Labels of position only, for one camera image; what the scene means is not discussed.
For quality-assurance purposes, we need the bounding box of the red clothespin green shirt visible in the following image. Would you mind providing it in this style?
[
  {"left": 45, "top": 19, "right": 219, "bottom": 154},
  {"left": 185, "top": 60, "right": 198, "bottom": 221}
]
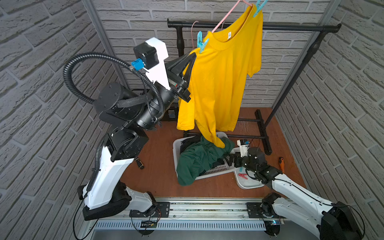
[{"left": 238, "top": 174, "right": 248, "bottom": 180}]

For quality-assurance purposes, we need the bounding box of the teal clothespin yellow shirt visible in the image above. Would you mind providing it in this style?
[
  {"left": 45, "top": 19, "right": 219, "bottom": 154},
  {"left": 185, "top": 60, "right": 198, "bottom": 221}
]
[
  {"left": 253, "top": 0, "right": 268, "bottom": 17},
  {"left": 197, "top": 31, "right": 210, "bottom": 54}
]

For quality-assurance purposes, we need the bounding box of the yellow t-shirt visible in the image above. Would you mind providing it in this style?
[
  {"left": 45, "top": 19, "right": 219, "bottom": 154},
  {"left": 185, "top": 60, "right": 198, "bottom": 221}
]
[{"left": 177, "top": 5, "right": 264, "bottom": 148}]

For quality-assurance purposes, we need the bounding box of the green t-shirt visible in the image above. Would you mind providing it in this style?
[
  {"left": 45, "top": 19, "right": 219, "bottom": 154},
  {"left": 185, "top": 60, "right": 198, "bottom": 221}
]
[{"left": 176, "top": 135, "right": 236, "bottom": 187}]

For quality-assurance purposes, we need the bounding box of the pink hanger of black shirt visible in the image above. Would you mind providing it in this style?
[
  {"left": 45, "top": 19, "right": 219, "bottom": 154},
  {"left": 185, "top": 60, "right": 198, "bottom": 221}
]
[{"left": 190, "top": 20, "right": 200, "bottom": 49}]

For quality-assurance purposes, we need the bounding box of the black t-shirt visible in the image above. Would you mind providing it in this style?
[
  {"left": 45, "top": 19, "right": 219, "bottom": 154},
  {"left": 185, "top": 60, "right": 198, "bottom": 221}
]
[{"left": 179, "top": 134, "right": 229, "bottom": 178}]

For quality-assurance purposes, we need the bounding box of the white perforated laundry basket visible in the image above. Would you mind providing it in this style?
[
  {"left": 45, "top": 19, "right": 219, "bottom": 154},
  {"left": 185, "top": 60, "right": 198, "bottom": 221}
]
[{"left": 173, "top": 132, "right": 235, "bottom": 186}]

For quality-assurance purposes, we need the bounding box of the pink hanger of yellow shirt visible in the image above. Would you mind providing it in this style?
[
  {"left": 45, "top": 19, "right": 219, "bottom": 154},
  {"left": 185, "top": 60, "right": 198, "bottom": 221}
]
[{"left": 211, "top": 0, "right": 253, "bottom": 33}]

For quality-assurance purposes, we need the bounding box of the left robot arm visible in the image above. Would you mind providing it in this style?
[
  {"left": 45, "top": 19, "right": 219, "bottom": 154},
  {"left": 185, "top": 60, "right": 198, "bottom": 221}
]
[{"left": 63, "top": 52, "right": 197, "bottom": 235}]

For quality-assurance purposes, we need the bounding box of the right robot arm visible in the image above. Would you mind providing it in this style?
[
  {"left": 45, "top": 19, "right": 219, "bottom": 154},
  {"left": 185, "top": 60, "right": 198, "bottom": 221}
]
[{"left": 224, "top": 145, "right": 365, "bottom": 240}]

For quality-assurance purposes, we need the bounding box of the white plastic tray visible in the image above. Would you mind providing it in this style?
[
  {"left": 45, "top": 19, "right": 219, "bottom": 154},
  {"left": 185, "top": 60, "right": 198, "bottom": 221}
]
[{"left": 231, "top": 147, "right": 264, "bottom": 190}]

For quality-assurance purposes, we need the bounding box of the black toolbox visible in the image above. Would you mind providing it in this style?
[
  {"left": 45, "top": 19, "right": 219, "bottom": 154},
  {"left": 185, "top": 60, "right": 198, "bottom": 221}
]
[{"left": 162, "top": 102, "right": 179, "bottom": 122}]

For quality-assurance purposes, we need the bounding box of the black clothes rack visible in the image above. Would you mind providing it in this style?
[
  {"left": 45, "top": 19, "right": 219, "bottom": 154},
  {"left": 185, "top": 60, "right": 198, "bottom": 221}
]
[{"left": 167, "top": 19, "right": 342, "bottom": 156}]

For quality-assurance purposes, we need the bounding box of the orange black screwdriver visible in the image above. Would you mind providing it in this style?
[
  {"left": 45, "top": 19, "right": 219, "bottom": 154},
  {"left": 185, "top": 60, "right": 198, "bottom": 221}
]
[{"left": 279, "top": 157, "right": 285, "bottom": 173}]

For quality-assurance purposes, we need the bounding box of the yellow black screwdriver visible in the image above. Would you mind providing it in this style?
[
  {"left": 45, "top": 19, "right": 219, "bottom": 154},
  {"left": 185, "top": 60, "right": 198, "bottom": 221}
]
[{"left": 135, "top": 158, "right": 145, "bottom": 170}]

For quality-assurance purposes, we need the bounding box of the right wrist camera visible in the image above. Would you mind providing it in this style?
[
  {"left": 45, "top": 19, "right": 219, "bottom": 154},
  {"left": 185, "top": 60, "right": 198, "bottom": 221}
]
[{"left": 237, "top": 139, "right": 250, "bottom": 157}]

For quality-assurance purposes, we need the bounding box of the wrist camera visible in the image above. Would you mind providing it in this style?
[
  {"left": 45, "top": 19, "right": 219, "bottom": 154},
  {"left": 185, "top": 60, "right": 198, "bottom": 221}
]
[
  {"left": 133, "top": 38, "right": 171, "bottom": 90},
  {"left": 237, "top": 139, "right": 250, "bottom": 157}
]

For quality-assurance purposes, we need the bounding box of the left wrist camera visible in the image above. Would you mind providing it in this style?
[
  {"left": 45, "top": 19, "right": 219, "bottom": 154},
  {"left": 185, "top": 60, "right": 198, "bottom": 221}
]
[{"left": 133, "top": 38, "right": 171, "bottom": 90}]

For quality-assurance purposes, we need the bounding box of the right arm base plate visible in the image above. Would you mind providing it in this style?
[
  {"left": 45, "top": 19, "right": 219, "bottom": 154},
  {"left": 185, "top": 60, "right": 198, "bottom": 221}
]
[{"left": 246, "top": 202, "right": 280, "bottom": 219}]

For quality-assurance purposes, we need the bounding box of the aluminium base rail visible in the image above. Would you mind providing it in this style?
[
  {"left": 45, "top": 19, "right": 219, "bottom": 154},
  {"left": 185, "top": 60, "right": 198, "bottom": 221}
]
[{"left": 78, "top": 196, "right": 342, "bottom": 240}]

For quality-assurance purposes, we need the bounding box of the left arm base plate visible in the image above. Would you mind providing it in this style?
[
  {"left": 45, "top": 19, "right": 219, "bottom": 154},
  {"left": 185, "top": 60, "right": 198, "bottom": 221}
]
[{"left": 129, "top": 202, "right": 171, "bottom": 219}]

